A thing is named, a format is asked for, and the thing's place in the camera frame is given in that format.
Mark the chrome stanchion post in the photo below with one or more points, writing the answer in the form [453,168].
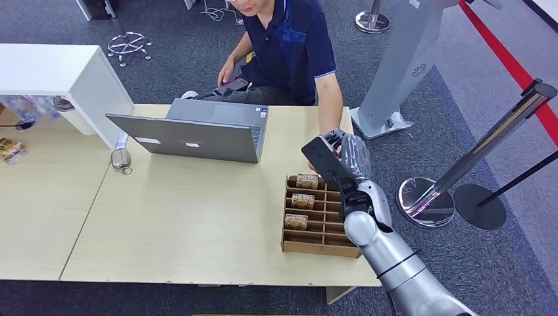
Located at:
[479,148]

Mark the black stanchion post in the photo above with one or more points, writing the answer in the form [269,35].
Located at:
[479,209]

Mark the round tape roll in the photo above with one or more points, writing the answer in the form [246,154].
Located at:
[64,104]

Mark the cardboard card holder box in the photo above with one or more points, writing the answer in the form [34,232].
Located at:
[322,242]

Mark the person's right forearm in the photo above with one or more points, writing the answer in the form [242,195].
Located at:
[239,52]

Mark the small white tube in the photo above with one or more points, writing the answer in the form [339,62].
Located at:
[121,140]

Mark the person's right hand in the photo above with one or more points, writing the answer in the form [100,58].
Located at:
[226,72]

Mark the person's left forearm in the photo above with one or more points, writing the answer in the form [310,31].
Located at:
[330,104]

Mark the person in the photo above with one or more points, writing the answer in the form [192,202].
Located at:
[287,48]

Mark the person's white shoe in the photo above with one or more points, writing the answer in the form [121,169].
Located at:
[189,94]

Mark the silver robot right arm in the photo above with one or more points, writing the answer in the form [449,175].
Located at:
[392,261]

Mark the white desk shelf cabinet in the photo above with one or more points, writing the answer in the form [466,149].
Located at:
[52,69]

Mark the brown hotel card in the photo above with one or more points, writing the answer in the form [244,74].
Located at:
[296,222]
[303,201]
[307,181]

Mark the grey laptop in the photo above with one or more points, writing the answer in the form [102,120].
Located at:
[196,137]

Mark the grey kiosk stand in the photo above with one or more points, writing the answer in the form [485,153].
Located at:
[401,69]

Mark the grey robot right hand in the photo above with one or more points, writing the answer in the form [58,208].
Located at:
[324,159]

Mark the dark smartphone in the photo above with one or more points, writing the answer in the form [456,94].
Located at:
[232,85]

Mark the desk leg panel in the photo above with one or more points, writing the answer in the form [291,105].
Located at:
[340,293]

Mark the clear plastic bag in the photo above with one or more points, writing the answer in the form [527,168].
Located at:
[26,107]

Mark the chrome chair base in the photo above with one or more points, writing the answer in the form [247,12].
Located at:
[127,43]

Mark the brown snack packet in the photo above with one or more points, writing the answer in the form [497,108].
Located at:
[10,151]

